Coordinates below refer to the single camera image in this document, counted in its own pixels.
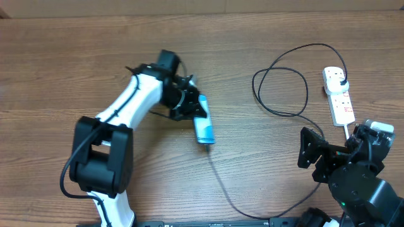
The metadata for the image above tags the white power strip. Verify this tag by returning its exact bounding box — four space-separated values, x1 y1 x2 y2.
322 66 355 126

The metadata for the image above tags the white charger plug adapter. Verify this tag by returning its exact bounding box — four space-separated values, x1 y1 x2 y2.
324 78 350 95

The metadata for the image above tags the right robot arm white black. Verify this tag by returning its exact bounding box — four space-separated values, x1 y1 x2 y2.
297 120 403 226

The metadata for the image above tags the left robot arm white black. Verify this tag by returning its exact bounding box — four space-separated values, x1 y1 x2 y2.
59 50 216 226

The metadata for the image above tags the blue smartphone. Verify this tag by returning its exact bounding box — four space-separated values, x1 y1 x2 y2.
194 95 216 145

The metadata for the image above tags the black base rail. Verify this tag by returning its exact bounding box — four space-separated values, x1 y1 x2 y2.
134 218 309 227

